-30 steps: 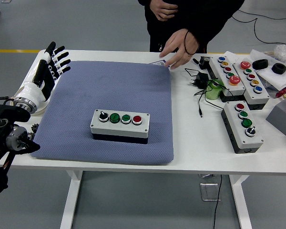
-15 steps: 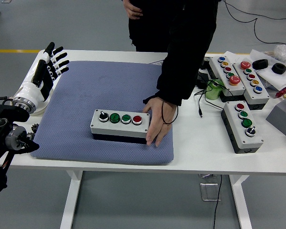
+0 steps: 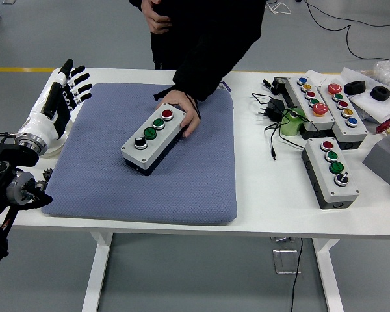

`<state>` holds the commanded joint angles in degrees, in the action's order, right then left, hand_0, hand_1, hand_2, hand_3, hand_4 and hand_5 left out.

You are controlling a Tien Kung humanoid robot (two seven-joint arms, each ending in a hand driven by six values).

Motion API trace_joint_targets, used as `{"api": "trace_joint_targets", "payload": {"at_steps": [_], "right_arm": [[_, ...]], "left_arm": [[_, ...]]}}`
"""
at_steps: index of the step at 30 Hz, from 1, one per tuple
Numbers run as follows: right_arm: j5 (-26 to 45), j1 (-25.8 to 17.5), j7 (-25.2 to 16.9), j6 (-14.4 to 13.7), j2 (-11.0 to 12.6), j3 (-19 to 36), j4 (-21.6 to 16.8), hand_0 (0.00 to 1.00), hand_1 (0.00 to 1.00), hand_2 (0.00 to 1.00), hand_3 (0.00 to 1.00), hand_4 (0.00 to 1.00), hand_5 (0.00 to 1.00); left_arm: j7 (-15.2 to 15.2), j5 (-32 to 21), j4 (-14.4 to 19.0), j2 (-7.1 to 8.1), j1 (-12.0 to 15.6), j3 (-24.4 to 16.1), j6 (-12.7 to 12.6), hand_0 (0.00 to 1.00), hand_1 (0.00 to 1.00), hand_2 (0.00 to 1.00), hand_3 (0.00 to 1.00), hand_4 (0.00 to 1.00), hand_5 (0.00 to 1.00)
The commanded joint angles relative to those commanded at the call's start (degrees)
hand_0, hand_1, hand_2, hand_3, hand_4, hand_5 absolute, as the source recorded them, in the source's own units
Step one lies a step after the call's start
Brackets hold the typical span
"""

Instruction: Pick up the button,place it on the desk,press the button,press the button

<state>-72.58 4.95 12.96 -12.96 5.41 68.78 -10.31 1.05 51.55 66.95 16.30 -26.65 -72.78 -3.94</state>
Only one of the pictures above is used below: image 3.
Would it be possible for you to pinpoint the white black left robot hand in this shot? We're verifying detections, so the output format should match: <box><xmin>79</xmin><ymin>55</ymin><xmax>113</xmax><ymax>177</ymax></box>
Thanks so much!
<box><xmin>18</xmin><ymin>58</ymin><xmax>94</xmax><ymax>144</ymax></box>

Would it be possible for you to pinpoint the person's right hand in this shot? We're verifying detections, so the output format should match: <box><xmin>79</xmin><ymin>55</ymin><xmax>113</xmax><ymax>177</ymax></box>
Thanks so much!
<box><xmin>141</xmin><ymin>0</ymin><xmax>173</xmax><ymax>35</ymax></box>

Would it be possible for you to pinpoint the person's left hand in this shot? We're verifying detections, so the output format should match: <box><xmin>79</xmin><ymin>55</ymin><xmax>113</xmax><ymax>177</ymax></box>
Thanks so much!
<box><xmin>155</xmin><ymin>89</ymin><xmax>202</xmax><ymax>138</ymax></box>

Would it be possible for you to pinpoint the grey four-button control box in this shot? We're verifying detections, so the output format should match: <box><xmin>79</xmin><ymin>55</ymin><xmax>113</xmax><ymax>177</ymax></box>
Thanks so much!
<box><xmin>120</xmin><ymin>102</ymin><xmax>188</xmax><ymax>177</ymax></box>
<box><xmin>301</xmin><ymin>136</ymin><xmax>361</xmax><ymax>211</ymax></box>

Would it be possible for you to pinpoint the grey five-button control box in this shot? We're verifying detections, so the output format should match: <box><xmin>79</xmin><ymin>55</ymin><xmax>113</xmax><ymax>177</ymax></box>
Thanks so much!
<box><xmin>317</xmin><ymin>79</ymin><xmax>369</xmax><ymax>151</ymax></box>
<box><xmin>284</xmin><ymin>75</ymin><xmax>337</xmax><ymax>140</ymax></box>

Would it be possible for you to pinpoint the grey box with orange button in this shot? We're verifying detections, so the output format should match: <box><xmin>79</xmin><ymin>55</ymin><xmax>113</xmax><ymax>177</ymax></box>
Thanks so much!
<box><xmin>363</xmin><ymin>129</ymin><xmax>390</xmax><ymax>187</ymax></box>

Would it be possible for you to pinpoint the translucent shallow dish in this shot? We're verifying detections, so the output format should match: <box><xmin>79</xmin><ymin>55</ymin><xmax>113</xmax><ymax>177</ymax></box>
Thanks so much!
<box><xmin>38</xmin><ymin>120</ymin><xmax>74</xmax><ymax>159</ymax></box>

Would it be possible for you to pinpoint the person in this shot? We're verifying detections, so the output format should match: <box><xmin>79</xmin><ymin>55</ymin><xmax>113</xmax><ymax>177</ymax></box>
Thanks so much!
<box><xmin>128</xmin><ymin>0</ymin><xmax>267</xmax><ymax>102</ymax></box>

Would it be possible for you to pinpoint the blue-grey honeycomb mat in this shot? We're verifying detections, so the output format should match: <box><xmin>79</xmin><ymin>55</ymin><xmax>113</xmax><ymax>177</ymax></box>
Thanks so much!
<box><xmin>41</xmin><ymin>83</ymin><xmax>239</xmax><ymax>226</ymax></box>

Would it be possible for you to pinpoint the small black electronic module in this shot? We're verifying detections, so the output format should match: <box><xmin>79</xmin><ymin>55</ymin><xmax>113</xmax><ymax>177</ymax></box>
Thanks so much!
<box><xmin>272</xmin><ymin>76</ymin><xmax>290</xmax><ymax>95</ymax></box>

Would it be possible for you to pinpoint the green tape roll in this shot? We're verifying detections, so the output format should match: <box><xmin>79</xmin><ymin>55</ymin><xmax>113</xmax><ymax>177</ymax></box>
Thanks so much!
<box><xmin>280</xmin><ymin>107</ymin><xmax>308</xmax><ymax>137</ymax></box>

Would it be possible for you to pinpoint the white table leg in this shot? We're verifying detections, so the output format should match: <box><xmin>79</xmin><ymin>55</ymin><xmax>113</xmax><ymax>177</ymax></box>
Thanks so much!
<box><xmin>311</xmin><ymin>239</ymin><xmax>345</xmax><ymax>312</ymax></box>
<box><xmin>81</xmin><ymin>232</ymin><xmax>114</xmax><ymax>312</ymax></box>

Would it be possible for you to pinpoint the white paper sheet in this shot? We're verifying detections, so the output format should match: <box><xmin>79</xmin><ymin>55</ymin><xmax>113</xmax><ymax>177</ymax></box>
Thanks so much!
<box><xmin>339</xmin><ymin>67</ymin><xmax>390</xmax><ymax>124</ymax></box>

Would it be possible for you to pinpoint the clear plastic bag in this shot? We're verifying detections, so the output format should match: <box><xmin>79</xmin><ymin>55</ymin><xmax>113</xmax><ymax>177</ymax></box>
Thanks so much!
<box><xmin>372</xmin><ymin>60</ymin><xmax>390</xmax><ymax>87</ymax></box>

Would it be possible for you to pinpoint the black power adapter with cord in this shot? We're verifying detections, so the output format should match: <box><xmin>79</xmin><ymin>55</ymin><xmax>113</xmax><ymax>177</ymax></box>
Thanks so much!
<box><xmin>250</xmin><ymin>92</ymin><xmax>319</xmax><ymax>161</ymax></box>

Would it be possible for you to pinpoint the black foam ring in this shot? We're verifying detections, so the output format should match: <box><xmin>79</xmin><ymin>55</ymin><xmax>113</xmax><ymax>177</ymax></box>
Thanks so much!
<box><xmin>370</xmin><ymin>85</ymin><xmax>390</xmax><ymax>102</ymax></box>
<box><xmin>343</xmin><ymin>80</ymin><xmax>367</xmax><ymax>96</ymax></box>

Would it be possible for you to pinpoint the black floor cable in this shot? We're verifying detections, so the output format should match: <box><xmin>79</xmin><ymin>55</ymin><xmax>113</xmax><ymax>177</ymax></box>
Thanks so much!
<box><xmin>304</xmin><ymin>0</ymin><xmax>390</xmax><ymax>62</ymax></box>

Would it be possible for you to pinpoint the clear plastic bracket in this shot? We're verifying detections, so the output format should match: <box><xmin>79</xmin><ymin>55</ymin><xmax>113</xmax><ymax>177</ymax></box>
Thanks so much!
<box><xmin>271</xmin><ymin>237</ymin><xmax>303</xmax><ymax>276</ymax></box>

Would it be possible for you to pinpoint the black cable under table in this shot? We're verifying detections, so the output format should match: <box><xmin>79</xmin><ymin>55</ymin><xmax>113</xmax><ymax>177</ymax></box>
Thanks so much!
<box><xmin>291</xmin><ymin>239</ymin><xmax>305</xmax><ymax>312</ymax></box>

